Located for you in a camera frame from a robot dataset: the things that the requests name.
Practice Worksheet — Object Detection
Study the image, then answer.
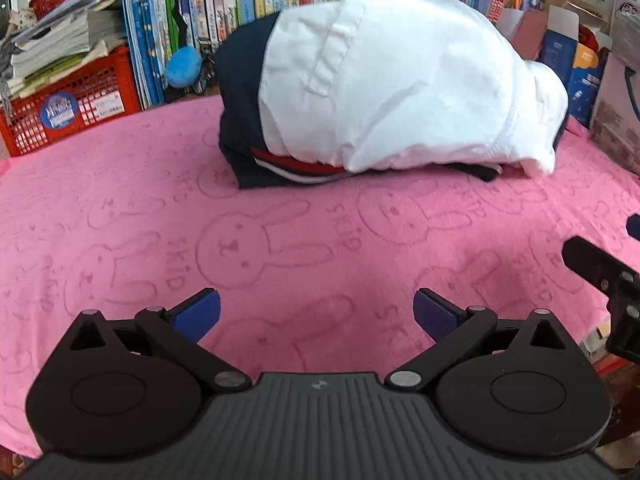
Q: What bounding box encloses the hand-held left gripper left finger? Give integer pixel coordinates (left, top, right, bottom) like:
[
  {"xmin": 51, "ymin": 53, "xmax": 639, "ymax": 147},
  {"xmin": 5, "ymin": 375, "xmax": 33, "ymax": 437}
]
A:
[{"xmin": 62, "ymin": 287, "xmax": 253, "ymax": 395}]

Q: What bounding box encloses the red plastic crate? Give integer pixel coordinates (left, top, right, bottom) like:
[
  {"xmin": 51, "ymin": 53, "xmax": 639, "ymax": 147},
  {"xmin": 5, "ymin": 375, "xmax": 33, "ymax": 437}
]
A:
[{"xmin": 0, "ymin": 45, "xmax": 143, "ymax": 158}]

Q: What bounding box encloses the blue and orange box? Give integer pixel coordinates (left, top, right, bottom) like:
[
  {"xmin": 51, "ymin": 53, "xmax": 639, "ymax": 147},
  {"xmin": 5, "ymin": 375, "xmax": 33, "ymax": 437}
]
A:
[{"xmin": 542, "ymin": 30, "xmax": 610, "ymax": 127}]

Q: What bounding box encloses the open cardboard box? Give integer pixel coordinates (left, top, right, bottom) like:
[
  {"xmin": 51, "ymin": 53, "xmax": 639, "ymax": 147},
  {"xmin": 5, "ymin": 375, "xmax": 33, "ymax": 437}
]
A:
[{"xmin": 544, "ymin": 0, "xmax": 615, "ymax": 52}]

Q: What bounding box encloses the blue plush pompom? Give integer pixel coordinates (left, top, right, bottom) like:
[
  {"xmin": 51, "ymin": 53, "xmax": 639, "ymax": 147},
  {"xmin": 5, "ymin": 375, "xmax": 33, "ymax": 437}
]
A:
[{"xmin": 166, "ymin": 45, "xmax": 203, "ymax": 87}]

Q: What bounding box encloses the grey printed box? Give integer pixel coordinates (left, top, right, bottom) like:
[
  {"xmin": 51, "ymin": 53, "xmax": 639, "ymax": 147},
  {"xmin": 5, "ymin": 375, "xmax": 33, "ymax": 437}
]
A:
[{"xmin": 589, "ymin": 0, "xmax": 640, "ymax": 177}]

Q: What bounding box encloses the mauve cardboard box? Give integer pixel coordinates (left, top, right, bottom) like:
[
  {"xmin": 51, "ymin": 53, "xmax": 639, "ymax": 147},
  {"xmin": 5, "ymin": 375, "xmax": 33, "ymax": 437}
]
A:
[{"xmin": 509, "ymin": 7, "xmax": 550, "ymax": 62}]

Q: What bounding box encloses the red fluffy object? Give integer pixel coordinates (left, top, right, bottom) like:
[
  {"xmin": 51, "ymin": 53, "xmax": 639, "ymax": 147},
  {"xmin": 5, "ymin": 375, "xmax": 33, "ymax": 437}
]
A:
[{"xmin": 580, "ymin": 26, "xmax": 602, "ymax": 54}]

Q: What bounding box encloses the white and navy jacket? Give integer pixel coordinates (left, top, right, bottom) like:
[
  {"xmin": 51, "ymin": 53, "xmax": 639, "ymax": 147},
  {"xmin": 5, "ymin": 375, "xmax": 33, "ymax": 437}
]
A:
[{"xmin": 216, "ymin": 0, "xmax": 571, "ymax": 191}]

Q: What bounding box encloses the stack of papers and booklets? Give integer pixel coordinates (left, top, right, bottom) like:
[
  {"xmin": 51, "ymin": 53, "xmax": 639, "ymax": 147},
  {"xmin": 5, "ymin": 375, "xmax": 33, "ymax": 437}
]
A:
[{"xmin": 7, "ymin": 0, "xmax": 126, "ymax": 101}]

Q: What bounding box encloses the pink rabbit print blanket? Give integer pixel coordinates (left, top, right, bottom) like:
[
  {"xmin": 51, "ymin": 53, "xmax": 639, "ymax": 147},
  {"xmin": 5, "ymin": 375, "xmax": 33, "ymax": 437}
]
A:
[{"xmin": 0, "ymin": 92, "xmax": 640, "ymax": 461}]

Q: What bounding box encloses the row of blue spine books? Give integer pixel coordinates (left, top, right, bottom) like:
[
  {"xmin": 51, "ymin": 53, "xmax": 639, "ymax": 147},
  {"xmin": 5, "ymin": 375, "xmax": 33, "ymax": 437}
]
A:
[{"xmin": 120, "ymin": 0, "xmax": 317, "ymax": 111}]

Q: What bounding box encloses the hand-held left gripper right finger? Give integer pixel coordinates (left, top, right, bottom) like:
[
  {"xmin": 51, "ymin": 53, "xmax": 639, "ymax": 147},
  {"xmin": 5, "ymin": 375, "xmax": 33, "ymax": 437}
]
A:
[{"xmin": 386, "ymin": 287, "xmax": 581, "ymax": 394}]

